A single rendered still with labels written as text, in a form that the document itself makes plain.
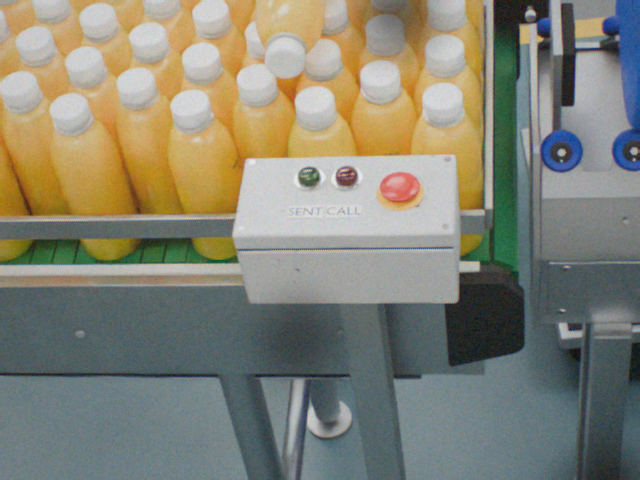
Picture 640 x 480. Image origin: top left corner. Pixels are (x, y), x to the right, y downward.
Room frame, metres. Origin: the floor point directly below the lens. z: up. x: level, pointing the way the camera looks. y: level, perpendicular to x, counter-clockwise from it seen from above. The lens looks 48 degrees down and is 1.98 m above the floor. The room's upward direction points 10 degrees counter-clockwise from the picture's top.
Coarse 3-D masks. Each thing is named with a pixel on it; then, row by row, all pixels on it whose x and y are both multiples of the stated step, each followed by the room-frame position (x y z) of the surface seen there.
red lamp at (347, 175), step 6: (342, 168) 0.87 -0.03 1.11; (348, 168) 0.87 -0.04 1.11; (354, 168) 0.87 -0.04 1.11; (336, 174) 0.87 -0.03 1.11; (342, 174) 0.87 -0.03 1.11; (348, 174) 0.87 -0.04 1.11; (354, 174) 0.87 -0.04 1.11; (336, 180) 0.87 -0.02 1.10; (342, 180) 0.86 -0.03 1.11; (348, 180) 0.86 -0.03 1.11; (354, 180) 0.86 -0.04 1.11
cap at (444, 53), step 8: (432, 40) 1.04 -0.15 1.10; (440, 40) 1.04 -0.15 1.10; (448, 40) 1.04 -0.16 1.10; (456, 40) 1.04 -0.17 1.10; (432, 48) 1.03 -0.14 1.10; (440, 48) 1.03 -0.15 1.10; (448, 48) 1.03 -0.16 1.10; (456, 48) 1.02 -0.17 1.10; (432, 56) 1.02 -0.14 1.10; (440, 56) 1.02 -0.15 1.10; (448, 56) 1.01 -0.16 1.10; (456, 56) 1.01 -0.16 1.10; (432, 64) 1.02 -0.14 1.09; (440, 64) 1.01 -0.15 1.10; (448, 64) 1.01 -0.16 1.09; (456, 64) 1.01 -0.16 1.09
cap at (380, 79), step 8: (368, 64) 1.02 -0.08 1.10; (376, 64) 1.02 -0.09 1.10; (384, 64) 1.02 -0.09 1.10; (392, 64) 1.02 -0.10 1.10; (368, 72) 1.01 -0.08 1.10; (376, 72) 1.01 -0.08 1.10; (384, 72) 1.01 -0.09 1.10; (392, 72) 1.00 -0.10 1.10; (368, 80) 1.00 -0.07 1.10; (376, 80) 1.00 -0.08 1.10; (384, 80) 0.99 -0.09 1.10; (392, 80) 0.99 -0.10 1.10; (368, 88) 0.99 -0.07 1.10; (376, 88) 0.99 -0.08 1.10; (384, 88) 0.99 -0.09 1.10; (392, 88) 0.99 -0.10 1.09; (376, 96) 0.99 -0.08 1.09; (384, 96) 0.99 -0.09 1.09
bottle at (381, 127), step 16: (368, 96) 1.00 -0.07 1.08; (400, 96) 1.00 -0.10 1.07; (352, 112) 1.01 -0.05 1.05; (368, 112) 0.99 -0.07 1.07; (384, 112) 0.98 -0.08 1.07; (400, 112) 0.99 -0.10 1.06; (416, 112) 1.00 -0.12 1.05; (352, 128) 1.00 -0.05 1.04; (368, 128) 0.98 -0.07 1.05; (384, 128) 0.98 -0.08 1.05; (400, 128) 0.98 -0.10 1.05; (368, 144) 0.98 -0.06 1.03; (384, 144) 0.97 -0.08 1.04; (400, 144) 0.97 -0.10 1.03
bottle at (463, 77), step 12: (432, 72) 1.02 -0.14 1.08; (444, 72) 1.01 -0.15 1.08; (456, 72) 1.01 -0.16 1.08; (468, 72) 1.02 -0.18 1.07; (420, 84) 1.02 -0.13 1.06; (432, 84) 1.01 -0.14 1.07; (456, 84) 1.01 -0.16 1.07; (468, 84) 1.01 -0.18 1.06; (420, 96) 1.02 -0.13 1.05; (468, 96) 1.00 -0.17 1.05; (480, 96) 1.02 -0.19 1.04; (420, 108) 1.01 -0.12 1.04; (468, 108) 1.00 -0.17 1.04; (480, 108) 1.01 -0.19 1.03; (480, 120) 1.01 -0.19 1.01; (480, 132) 1.01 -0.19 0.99
